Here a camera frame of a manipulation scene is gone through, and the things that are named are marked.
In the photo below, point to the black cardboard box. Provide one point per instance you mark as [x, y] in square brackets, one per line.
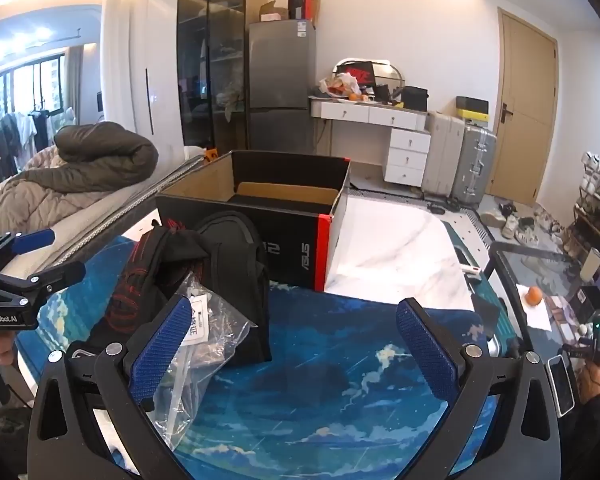
[290, 255]

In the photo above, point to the red and black bag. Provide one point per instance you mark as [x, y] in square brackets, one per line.
[355, 74]

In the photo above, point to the blue sky printed mat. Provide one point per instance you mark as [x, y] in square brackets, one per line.
[305, 385]

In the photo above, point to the grey refrigerator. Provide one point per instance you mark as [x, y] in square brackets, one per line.
[280, 85]

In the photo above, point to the small open cardboard box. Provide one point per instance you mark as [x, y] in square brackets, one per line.
[272, 12]

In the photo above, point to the black handheld camera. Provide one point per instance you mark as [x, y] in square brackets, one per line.
[597, 335]

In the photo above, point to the black box on desk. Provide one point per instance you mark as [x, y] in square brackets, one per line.
[415, 97]

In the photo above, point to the beige suitcase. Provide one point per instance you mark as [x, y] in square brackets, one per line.
[442, 155]

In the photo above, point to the white dresser desk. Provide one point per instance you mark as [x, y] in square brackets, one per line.
[405, 150]

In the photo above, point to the clear plastic bag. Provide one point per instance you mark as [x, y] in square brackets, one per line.
[215, 320]

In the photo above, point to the hanging clothes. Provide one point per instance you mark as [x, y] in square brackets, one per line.
[15, 135]

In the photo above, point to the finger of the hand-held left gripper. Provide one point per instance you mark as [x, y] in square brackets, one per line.
[32, 240]
[55, 276]

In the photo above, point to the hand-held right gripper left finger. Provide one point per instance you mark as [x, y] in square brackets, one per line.
[162, 350]

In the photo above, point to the smartphone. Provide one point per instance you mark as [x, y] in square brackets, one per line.
[560, 385]

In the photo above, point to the person's left hand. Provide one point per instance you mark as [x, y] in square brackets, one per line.
[4, 350]

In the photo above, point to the pile of shoes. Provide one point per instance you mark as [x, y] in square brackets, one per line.
[520, 222]

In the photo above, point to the white napkin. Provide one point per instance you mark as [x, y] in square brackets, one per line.
[537, 317]

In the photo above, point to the plastic bag of food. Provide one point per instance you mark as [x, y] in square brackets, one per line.
[340, 85]

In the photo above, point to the tan wooden door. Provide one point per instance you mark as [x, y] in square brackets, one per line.
[522, 110]

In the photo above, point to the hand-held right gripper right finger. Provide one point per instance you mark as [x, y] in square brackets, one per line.
[425, 355]

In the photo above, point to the silver suitcase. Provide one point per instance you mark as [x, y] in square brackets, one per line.
[475, 165]

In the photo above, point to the black and yellow box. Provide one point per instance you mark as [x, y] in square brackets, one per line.
[472, 107]

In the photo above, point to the olive quilted duvet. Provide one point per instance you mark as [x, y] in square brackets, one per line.
[105, 147]

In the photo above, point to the beige puffer blanket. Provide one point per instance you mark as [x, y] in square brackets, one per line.
[45, 195]

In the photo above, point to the red and black box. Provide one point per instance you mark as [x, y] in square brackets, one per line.
[300, 5]

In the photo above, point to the orange fruit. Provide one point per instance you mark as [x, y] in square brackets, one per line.
[532, 295]

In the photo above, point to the black glass cabinet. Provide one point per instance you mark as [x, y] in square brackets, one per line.
[210, 60]

